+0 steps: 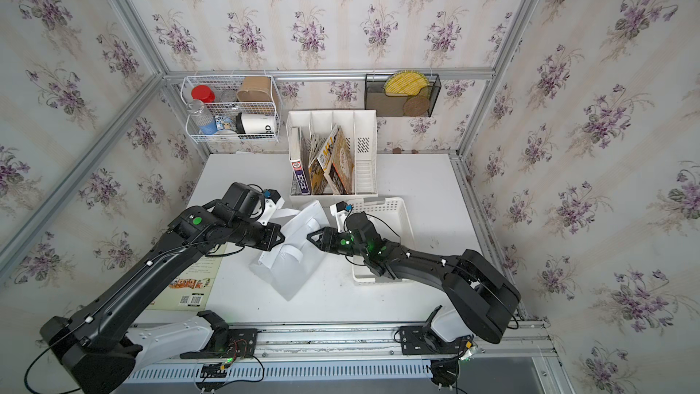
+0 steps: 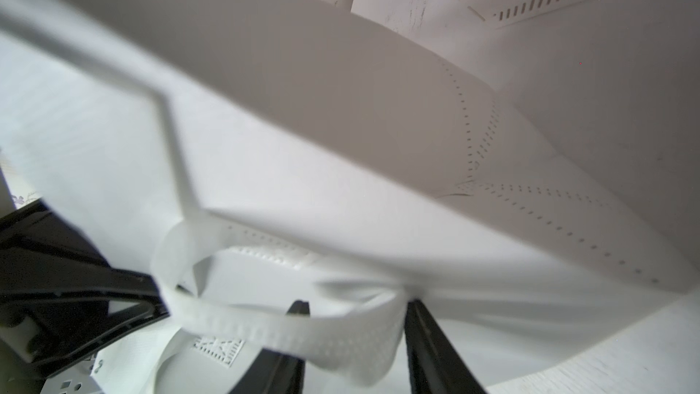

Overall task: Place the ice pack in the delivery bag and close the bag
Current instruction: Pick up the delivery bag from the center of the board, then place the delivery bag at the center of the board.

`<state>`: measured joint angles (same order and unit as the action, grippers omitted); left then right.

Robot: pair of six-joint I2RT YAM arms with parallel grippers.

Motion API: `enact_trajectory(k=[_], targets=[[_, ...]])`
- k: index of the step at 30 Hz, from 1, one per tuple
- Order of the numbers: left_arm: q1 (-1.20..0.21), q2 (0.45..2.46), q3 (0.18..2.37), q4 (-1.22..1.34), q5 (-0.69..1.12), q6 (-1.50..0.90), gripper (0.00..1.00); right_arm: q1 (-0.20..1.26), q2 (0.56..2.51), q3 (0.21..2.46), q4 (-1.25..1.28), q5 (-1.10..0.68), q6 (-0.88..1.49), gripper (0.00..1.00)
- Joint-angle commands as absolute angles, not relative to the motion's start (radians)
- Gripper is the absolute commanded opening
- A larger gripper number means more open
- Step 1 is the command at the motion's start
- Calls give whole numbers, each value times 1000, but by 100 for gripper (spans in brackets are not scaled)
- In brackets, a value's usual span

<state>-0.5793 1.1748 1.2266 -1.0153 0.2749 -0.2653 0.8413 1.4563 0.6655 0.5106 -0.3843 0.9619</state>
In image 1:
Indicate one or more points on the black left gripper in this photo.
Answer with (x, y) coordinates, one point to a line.
(273, 232)

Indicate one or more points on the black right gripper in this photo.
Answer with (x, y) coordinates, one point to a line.
(323, 243)

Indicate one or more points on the white insulated delivery bag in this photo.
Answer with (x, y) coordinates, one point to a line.
(289, 266)

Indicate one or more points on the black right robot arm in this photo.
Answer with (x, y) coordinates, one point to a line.
(482, 296)

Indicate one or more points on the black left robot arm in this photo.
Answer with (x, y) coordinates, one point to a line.
(99, 346)

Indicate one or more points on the yellow book in organizer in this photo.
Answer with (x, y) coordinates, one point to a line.
(321, 159)

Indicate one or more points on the colourful history book in organizer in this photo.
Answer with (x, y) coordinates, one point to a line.
(339, 172)

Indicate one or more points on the red white thick book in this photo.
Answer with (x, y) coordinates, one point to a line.
(298, 158)

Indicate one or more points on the white perforated file organizer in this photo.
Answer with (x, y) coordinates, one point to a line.
(360, 129)

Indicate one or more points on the green children's history book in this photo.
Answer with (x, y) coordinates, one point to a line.
(190, 290)

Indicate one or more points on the white black cup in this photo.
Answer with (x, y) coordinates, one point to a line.
(255, 124)

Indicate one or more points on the clear plastic bottle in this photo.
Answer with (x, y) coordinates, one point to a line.
(202, 118)

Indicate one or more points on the brown woven round coaster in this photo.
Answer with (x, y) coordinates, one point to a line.
(417, 107)

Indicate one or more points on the red lidded jar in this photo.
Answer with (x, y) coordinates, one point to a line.
(203, 93)

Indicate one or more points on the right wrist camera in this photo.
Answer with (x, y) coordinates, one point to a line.
(340, 211)

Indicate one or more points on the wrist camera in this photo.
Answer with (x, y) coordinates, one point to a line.
(340, 211)
(273, 202)

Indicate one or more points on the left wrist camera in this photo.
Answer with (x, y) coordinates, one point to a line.
(273, 202)

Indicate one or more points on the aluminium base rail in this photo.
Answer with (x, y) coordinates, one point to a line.
(305, 352)

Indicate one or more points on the white wire wall basket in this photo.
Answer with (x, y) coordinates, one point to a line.
(226, 107)

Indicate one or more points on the black mesh wall basket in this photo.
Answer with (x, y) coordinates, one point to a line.
(392, 107)

